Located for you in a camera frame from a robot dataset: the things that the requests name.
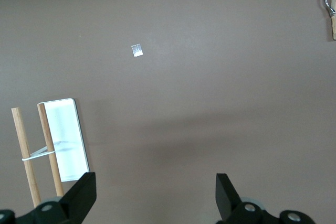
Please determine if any white rack band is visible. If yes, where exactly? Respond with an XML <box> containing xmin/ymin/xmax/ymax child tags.
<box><xmin>21</xmin><ymin>145</ymin><xmax>56</xmax><ymax>162</ymax></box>

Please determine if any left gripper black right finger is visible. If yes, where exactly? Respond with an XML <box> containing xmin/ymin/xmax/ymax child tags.
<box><xmin>215</xmin><ymin>173</ymin><xmax>279</xmax><ymax>224</ymax></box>

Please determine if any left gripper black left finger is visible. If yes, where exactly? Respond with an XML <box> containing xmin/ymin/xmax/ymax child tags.
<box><xmin>33</xmin><ymin>172</ymin><xmax>97</xmax><ymax>224</ymax></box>

